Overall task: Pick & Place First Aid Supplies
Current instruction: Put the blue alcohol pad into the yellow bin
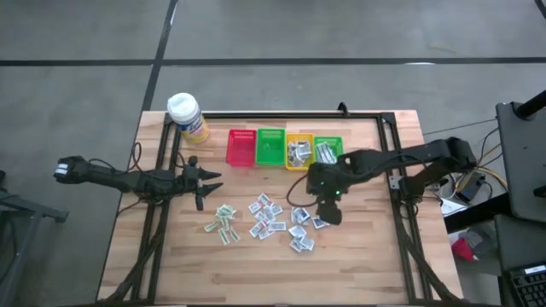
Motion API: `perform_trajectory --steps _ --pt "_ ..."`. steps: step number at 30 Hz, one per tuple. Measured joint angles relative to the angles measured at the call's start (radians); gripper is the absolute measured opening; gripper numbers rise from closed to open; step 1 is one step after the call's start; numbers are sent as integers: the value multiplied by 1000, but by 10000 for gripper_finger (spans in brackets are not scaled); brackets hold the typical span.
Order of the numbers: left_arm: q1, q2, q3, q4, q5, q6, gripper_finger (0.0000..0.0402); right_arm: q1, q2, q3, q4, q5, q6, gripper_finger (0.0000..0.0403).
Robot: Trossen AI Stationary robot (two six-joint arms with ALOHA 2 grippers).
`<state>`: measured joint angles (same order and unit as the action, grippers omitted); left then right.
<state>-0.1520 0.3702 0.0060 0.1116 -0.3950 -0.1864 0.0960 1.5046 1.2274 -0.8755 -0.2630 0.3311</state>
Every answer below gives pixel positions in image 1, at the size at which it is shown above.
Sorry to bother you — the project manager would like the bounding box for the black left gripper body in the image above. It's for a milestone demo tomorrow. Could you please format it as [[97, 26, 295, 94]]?
[[170, 155, 205, 212]]

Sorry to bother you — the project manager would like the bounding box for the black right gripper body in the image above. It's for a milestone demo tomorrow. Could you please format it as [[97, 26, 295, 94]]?
[[305, 161, 357, 201]]

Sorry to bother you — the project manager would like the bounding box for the green plastic basket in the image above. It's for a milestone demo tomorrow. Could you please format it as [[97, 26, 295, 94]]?
[[313, 136, 345, 165], [255, 127, 287, 167]]

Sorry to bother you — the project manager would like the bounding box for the red plastic basket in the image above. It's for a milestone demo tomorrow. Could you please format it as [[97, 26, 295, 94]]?
[[224, 129, 258, 168]]

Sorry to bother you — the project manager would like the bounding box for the yellow Lysol wipes canister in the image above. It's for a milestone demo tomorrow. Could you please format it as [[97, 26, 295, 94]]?
[[166, 92, 211, 145]]

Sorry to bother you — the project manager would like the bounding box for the yellow plastic basket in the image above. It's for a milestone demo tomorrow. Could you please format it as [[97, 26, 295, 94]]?
[[285, 132, 316, 171]]

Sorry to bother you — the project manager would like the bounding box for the white paper sheet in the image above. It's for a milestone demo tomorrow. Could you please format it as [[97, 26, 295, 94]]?
[[440, 197, 469, 218]]

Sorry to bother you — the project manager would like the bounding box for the small black computer box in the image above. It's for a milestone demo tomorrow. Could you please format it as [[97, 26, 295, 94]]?
[[455, 174, 486, 205]]

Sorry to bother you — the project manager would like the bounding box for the red object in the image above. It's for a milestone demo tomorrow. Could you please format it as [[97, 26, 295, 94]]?
[[450, 237, 478, 263]]

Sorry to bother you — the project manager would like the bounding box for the grey metal stand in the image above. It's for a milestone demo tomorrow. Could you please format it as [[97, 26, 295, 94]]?
[[0, 169, 69, 307]]

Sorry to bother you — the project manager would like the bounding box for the black pole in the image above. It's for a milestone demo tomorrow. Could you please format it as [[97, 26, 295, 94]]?
[[513, 88, 546, 121]]

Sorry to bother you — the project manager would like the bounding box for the black keyboard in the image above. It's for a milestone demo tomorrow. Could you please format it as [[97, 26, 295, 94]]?
[[508, 263, 546, 307]]

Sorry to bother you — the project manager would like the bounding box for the black right camera cable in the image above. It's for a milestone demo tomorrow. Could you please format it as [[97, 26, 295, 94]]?
[[286, 173, 315, 209]]

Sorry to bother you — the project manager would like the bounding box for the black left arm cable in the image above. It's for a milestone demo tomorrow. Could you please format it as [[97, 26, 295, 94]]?
[[130, 141, 142, 171]]

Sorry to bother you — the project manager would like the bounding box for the yellow cable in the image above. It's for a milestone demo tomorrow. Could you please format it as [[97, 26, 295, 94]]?
[[477, 142, 509, 193]]

